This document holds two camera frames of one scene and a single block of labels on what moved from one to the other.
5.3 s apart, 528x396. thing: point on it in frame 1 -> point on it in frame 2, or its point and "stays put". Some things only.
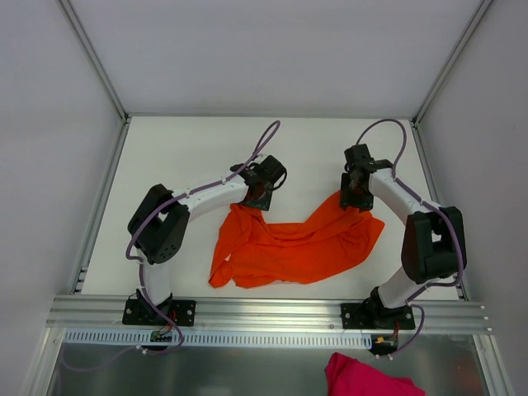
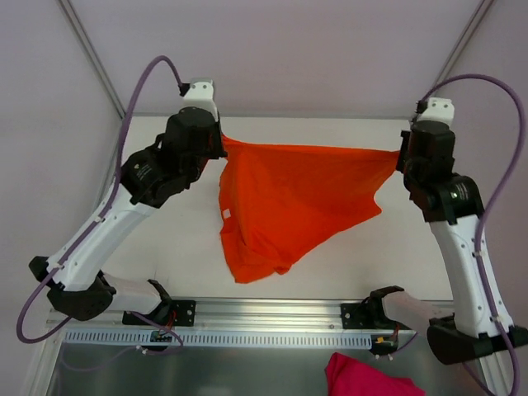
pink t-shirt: x=348 y=376 stays put
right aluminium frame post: x=478 y=16 stays put
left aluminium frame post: x=91 y=53 stays put
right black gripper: x=355 y=198 -> x=403 y=153
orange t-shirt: x=325 y=249 -> x=276 y=201
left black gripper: x=259 y=197 -> x=219 y=145
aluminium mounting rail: x=431 y=315 stays put
